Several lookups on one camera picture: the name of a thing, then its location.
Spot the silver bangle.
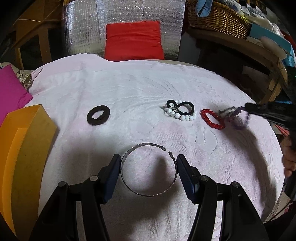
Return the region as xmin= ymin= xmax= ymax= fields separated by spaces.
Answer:
xmin=120 ymin=142 xmax=178 ymax=197

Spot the red bead bracelet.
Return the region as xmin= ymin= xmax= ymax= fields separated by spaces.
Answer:
xmin=200 ymin=108 xmax=226 ymax=131

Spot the black ring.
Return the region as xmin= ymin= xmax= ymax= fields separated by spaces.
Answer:
xmin=86 ymin=105 xmax=111 ymax=126

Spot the white bead bracelet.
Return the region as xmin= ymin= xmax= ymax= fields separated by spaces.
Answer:
xmin=164 ymin=99 xmax=197 ymax=122

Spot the black hair tie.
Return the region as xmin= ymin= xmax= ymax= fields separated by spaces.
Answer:
xmin=165 ymin=99 xmax=195 ymax=116

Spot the person's right hand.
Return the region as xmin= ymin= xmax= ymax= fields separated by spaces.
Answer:
xmin=280 ymin=136 xmax=296 ymax=177

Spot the wooden shelf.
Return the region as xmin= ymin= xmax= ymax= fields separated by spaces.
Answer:
xmin=188 ymin=27 xmax=288 ymax=103

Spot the orange cardboard box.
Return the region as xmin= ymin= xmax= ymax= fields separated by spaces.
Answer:
xmin=1 ymin=104 xmax=57 ymax=240

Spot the wicker basket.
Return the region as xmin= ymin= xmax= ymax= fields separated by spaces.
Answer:
xmin=187 ymin=1 xmax=251 ymax=39

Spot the magenta cushion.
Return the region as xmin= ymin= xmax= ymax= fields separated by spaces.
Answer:
xmin=0 ymin=65 xmax=33 ymax=125

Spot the silver fabric pouch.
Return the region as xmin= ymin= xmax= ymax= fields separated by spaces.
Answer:
xmin=16 ymin=68 xmax=43 ymax=91

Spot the blue cloth in basket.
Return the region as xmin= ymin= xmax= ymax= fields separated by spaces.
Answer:
xmin=195 ymin=0 xmax=213 ymax=18

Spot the red cushion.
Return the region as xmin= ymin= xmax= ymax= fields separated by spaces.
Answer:
xmin=104 ymin=21 xmax=165 ymax=62

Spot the silver foil insulation sheet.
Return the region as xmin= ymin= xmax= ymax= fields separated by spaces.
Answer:
xmin=63 ymin=0 xmax=186 ymax=60

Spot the wooden side table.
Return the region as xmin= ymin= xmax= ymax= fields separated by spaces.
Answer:
xmin=12 ymin=1 xmax=70 ymax=69

